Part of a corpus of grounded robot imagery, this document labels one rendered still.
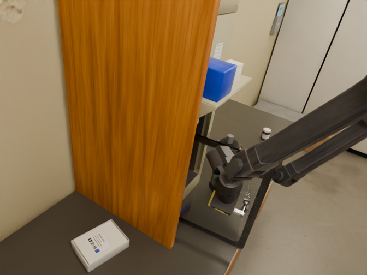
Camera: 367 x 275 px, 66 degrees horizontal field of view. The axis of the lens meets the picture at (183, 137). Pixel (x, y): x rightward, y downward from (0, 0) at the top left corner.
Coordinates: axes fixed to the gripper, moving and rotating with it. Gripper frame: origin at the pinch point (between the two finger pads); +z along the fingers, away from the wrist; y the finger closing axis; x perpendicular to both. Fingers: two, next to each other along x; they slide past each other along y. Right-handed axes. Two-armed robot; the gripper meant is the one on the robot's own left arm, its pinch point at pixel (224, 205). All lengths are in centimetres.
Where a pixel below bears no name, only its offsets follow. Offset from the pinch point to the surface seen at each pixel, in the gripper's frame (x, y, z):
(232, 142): -8.0, -31.2, 10.4
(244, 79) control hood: -10.1, -40.4, -15.6
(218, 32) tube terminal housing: -21, -39, -32
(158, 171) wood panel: -22.3, 1.4, -7.4
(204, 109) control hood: -13.9, -14.3, -25.0
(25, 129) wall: -67, 10, -14
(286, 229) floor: 43, -68, 162
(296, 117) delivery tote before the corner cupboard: 22, -231, 199
